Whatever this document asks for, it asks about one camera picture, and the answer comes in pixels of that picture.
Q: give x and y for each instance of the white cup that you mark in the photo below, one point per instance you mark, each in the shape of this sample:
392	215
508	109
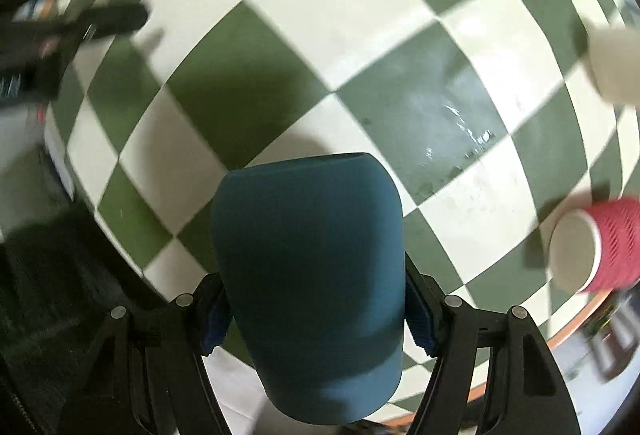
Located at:
617	65

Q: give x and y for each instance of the green white checkered tablecloth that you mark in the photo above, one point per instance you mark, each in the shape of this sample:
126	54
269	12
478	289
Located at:
320	40

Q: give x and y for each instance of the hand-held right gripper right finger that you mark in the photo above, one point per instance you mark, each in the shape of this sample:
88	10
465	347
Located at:
421	317

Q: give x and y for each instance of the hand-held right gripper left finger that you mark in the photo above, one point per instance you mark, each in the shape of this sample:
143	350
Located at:
216	327

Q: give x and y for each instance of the pink ribbed paper cup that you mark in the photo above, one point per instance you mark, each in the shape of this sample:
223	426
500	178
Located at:
617	245

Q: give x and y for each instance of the blue cup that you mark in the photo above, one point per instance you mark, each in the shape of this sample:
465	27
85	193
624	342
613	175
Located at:
310	285

